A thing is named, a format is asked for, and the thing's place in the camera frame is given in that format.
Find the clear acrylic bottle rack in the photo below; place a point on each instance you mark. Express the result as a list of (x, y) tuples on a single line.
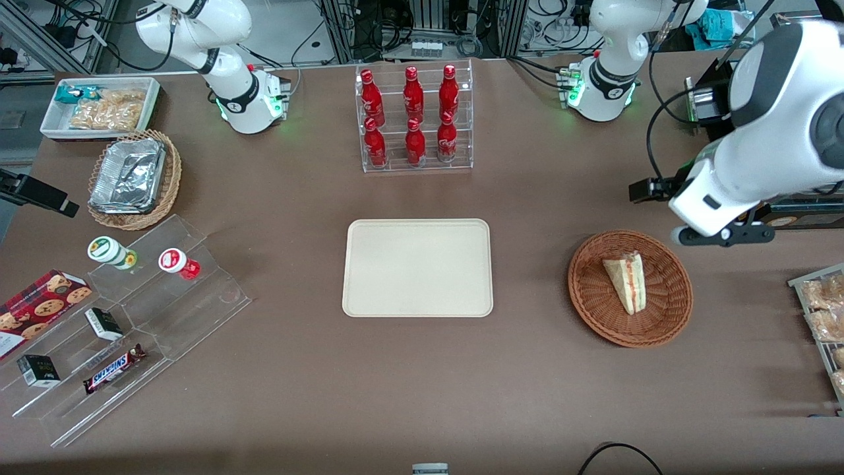
[(395, 161)]

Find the tray of pastries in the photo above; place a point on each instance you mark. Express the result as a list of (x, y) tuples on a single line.
[(801, 293)]

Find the black food warmer case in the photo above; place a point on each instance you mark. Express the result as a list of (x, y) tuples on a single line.
[(709, 99)]

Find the small black box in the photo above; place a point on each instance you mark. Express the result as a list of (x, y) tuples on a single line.
[(104, 323), (38, 371)]

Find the light oval wicker basket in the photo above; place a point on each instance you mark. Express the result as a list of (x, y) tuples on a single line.
[(173, 178)]

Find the grey white device edge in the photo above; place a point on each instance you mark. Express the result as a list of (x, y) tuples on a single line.
[(430, 470)]

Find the beige plastic tray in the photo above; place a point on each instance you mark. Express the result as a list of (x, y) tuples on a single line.
[(417, 267)]

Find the beige fried snack pack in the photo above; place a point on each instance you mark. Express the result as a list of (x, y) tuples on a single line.
[(125, 96), (105, 116)]

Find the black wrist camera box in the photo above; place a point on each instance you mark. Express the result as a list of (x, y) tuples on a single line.
[(653, 189)]

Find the clear acrylic stepped stand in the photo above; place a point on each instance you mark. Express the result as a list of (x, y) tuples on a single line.
[(79, 409), (198, 310)]

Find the brown round wicker basket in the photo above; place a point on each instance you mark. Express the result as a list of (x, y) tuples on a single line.
[(663, 310)]

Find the stacked aluminium foil containers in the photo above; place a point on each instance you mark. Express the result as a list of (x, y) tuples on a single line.
[(128, 175)]

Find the teal cloth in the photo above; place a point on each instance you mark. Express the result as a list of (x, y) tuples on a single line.
[(722, 30)]

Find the snickers chocolate bar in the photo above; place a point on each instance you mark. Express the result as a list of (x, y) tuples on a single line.
[(112, 369)]

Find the white power strip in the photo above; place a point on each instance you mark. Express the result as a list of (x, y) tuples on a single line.
[(426, 48)]

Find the triangular sandwich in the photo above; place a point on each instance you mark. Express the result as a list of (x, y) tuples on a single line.
[(625, 284)]

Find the teal snack packet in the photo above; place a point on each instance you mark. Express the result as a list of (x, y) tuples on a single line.
[(71, 94)]

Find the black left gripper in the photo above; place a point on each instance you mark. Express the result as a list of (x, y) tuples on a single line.
[(667, 185)]

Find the red cookie box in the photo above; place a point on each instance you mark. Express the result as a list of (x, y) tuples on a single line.
[(39, 307)]

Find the red lid cup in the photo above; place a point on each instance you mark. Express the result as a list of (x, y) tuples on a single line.
[(175, 260)]

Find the red cola bottle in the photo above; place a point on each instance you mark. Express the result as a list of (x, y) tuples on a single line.
[(376, 145), (446, 140), (372, 99), (415, 144), (449, 92), (413, 95)]

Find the wrapped bread pack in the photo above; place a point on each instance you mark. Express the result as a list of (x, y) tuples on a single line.
[(839, 357), (827, 325), (824, 293), (839, 382)]

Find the white rectangular snack bin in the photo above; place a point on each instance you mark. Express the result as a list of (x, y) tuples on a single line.
[(53, 122)]

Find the green lid white cup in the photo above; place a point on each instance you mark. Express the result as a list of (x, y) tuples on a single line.
[(109, 251)]

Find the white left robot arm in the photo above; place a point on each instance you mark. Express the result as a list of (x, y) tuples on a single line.
[(778, 132)]

